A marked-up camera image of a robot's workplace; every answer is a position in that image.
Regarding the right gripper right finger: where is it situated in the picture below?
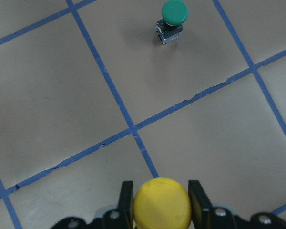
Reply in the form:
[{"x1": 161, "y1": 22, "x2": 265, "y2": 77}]
[{"x1": 188, "y1": 180, "x2": 236, "y2": 229}]

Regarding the green push button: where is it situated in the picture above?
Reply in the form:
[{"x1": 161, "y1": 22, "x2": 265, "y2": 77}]
[{"x1": 155, "y1": 0, "x2": 189, "y2": 45}]

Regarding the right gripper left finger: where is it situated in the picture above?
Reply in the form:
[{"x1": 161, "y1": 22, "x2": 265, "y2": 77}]
[{"x1": 102, "y1": 181, "x2": 133, "y2": 229}]

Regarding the yellow push button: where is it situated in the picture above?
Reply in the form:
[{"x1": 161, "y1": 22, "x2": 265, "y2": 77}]
[{"x1": 133, "y1": 177, "x2": 192, "y2": 229}]

